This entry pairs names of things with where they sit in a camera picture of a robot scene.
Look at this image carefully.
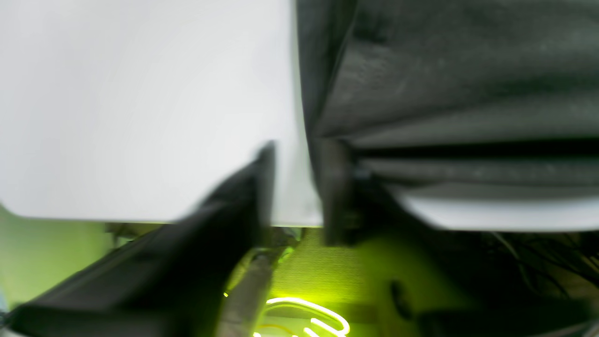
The dark grey T-shirt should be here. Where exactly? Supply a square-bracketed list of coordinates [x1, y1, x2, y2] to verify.
[295, 0, 598, 232]

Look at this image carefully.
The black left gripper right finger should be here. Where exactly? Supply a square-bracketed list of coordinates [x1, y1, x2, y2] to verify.
[316, 140, 598, 337]

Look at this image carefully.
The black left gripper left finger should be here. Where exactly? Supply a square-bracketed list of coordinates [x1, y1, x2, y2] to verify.
[7, 142, 275, 337]

